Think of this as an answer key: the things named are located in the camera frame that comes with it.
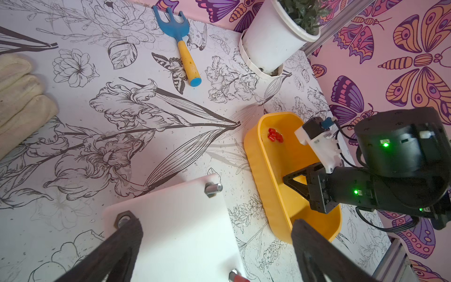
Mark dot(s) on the steel screw bottom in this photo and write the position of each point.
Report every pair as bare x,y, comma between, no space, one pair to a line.
232,273

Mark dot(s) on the beige work glove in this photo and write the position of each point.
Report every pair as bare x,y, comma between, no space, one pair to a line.
24,107

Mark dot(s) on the steel screw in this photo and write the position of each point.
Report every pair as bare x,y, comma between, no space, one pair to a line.
232,273
123,218
212,189

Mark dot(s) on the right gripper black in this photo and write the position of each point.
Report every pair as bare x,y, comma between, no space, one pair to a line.
325,191

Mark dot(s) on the white block with screws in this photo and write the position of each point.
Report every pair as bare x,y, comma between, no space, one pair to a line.
187,237

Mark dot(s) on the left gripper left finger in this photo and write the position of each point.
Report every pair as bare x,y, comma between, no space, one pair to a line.
112,261

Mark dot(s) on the steel screw right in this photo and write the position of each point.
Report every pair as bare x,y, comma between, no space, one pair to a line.
212,189

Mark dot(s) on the yellow plastic tray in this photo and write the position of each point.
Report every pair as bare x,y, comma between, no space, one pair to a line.
270,162

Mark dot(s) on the red screw sleeve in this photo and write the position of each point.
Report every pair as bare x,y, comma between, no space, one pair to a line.
239,278

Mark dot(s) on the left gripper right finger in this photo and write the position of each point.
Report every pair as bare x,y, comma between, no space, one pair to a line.
319,260

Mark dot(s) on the white pot green plant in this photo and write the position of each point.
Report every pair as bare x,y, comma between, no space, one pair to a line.
271,39

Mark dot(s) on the steel screw top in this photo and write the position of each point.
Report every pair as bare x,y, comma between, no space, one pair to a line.
123,218

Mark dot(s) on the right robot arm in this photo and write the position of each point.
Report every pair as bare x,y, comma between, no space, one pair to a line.
404,167

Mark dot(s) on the blue yellow garden fork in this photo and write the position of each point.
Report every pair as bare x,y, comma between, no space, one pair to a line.
178,30

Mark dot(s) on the red sleeves in tray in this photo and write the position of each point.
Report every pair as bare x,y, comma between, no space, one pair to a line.
274,135

